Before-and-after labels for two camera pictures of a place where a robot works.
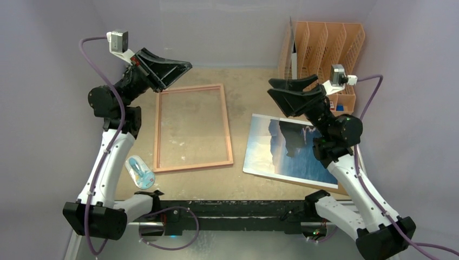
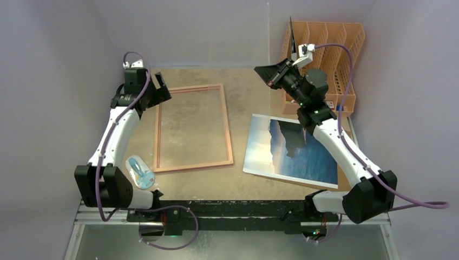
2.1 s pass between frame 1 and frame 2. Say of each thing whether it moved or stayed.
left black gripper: moved
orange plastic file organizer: stayed
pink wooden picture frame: stayed
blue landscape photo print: stayed
